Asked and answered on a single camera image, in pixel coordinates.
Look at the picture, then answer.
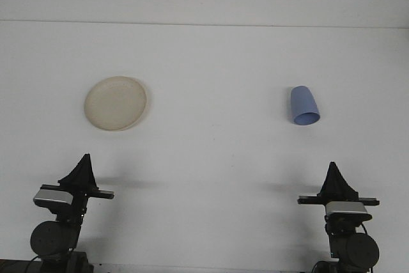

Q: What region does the pale blue cup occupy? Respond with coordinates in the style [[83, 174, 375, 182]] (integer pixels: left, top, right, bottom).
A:
[[289, 85, 321, 126]]

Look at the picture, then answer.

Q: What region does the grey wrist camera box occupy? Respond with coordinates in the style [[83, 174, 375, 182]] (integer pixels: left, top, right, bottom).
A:
[[325, 201, 373, 222], [33, 189, 73, 207]]

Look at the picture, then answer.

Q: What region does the pale round plate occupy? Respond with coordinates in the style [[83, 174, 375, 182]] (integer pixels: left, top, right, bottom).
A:
[[84, 75, 152, 132]]

